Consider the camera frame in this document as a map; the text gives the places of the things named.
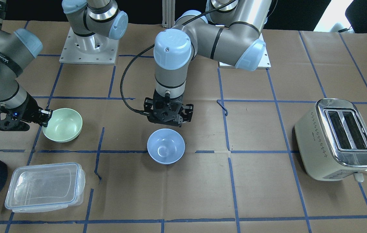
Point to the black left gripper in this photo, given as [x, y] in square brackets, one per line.
[188, 109]

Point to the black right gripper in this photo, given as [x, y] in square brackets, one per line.
[31, 109]

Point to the green bowl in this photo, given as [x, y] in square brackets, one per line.
[65, 125]

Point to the blue bowl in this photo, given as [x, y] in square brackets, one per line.
[166, 146]

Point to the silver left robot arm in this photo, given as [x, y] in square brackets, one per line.
[229, 33]

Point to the clear plastic food container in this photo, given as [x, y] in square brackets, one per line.
[41, 188]

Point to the cream toaster with chrome top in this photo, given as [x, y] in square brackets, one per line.
[332, 140]

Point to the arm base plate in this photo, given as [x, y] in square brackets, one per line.
[255, 57]
[94, 49]

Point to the aluminium frame post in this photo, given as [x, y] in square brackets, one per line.
[168, 13]

